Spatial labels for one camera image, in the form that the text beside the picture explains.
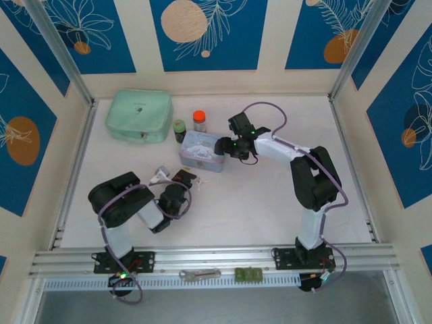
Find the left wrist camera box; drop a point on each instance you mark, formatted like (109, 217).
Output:
(159, 175)

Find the black controller board green light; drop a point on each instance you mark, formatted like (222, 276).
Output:
(315, 281)
(121, 279)

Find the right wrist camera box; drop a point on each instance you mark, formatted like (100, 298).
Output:
(239, 123)

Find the aluminium front frame rail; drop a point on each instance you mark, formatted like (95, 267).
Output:
(209, 258)

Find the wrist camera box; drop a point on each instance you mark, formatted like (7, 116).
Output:
(239, 123)
(159, 175)

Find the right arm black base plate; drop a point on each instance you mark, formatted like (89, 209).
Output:
(285, 258)

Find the green three button block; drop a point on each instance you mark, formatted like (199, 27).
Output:
(248, 273)

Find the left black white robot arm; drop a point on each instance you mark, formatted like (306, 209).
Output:
(118, 202)

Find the orange lid spice bottle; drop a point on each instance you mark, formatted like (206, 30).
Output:
(200, 121)

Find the aluminium corner post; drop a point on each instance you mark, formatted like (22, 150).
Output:
(359, 47)
(60, 50)

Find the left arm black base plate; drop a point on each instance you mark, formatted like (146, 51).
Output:
(145, 261)

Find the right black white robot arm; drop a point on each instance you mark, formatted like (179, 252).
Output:
(314, 182)

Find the green lid dark bottle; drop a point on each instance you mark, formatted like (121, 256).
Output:
(179, 131)

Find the light blue cartoon tin box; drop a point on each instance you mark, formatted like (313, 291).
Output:
(202, 150)

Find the mint green zipper pouch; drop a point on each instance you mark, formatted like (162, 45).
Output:
(138, 113)

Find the silver flat wrench tool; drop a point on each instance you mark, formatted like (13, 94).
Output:
(199, 274)

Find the aluminium side rail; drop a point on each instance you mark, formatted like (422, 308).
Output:
(347, 145)
(79, 152)

